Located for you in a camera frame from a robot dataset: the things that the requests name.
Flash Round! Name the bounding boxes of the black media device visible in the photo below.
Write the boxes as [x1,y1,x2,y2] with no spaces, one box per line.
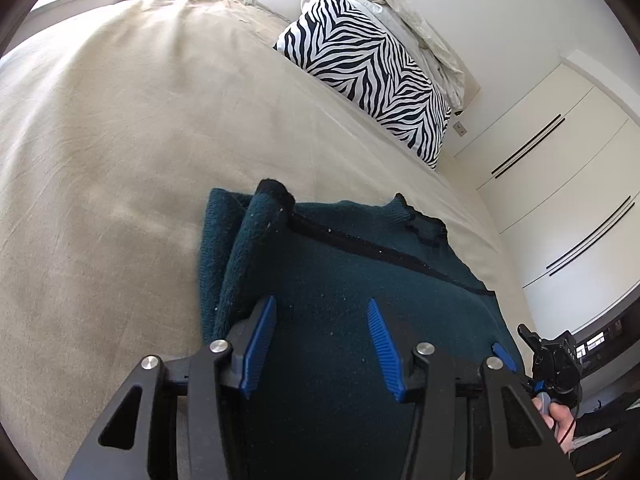
[572,317,628,366]

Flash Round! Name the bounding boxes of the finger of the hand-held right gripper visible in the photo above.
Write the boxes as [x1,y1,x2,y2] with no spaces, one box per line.
[490,341,518,373]

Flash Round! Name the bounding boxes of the white wardrobe with black handles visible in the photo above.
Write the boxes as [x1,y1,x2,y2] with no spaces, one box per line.
[452,50,640,331]

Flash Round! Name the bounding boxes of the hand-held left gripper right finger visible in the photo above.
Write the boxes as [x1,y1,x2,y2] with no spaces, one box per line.
[366,298,578,480]

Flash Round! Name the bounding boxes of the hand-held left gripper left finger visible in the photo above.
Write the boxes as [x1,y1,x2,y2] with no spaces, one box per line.
[62,296,278,480]

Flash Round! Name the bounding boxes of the person's right hand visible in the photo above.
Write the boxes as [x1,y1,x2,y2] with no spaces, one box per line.
[531,392,577,443]

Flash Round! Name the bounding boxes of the zebra print pillow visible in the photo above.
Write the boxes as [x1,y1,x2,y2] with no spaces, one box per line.
[273,0,452,170]

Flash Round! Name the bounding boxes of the beige bed sheet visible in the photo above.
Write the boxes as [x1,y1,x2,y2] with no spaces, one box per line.
[0,0,506,480]

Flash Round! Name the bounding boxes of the dark teal knit sweater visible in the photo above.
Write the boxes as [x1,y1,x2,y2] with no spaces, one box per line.
[197,178,526,480]

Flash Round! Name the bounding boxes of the white crumpled pillow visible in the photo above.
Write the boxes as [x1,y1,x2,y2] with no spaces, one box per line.
[342,0,468,111]

